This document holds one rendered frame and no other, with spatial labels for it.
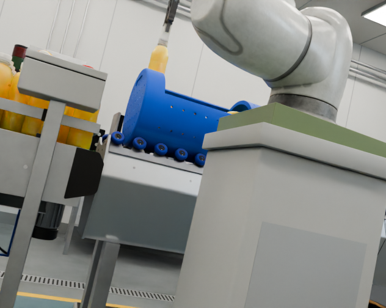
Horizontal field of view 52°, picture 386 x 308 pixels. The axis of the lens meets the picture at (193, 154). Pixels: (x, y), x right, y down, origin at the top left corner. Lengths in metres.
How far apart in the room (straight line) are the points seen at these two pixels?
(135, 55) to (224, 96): 1.22
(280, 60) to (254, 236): 0.34
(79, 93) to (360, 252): 0.74
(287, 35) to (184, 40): 4.31
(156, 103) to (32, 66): 0.42
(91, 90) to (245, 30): 0.46
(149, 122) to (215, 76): 3.85
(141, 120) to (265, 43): 0.62
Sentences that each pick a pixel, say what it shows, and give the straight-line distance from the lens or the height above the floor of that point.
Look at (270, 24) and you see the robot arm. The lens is 0.77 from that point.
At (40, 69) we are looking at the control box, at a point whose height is 1.06.
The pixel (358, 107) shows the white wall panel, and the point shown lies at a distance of 6.14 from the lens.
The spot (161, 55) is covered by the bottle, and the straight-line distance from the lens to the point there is 1.60.
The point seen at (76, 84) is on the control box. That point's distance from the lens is 1.05.
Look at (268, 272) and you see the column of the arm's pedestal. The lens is 0.74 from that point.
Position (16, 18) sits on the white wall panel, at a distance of 4.97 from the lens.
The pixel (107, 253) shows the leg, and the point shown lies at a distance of 1.33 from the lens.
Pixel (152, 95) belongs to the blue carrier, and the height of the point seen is 1.12.
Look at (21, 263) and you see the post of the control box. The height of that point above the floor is 0.58.
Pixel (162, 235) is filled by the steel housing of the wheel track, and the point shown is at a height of 0.68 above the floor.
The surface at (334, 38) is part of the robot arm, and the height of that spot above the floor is 1.23.
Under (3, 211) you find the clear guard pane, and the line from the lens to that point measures 1.66.
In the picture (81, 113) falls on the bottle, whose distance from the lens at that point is 1.18.
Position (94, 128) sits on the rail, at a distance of 1.17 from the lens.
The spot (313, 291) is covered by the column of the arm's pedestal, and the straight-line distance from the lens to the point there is 0.79.
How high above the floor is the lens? 0.86
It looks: 5 degrees up
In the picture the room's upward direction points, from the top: 13 degrees clockwise
